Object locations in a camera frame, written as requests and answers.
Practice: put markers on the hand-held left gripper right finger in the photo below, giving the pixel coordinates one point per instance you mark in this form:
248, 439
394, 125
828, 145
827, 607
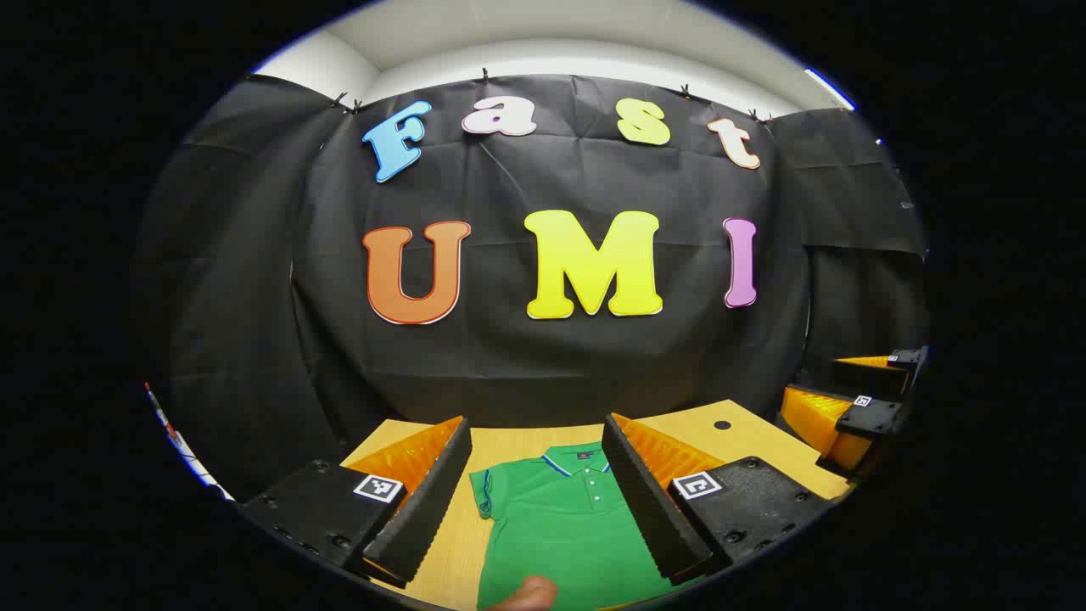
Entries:
649, 509

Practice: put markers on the green polo T-shirt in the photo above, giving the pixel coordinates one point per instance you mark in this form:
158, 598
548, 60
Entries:
560, 526

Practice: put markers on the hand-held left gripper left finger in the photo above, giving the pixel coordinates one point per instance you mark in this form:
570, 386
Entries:
428, 509

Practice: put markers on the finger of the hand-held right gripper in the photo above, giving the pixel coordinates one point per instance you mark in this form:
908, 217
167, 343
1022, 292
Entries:
874, 378
870, 417

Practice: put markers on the black backdrop cloth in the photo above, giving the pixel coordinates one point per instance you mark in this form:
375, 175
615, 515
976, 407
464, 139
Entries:
509, 365

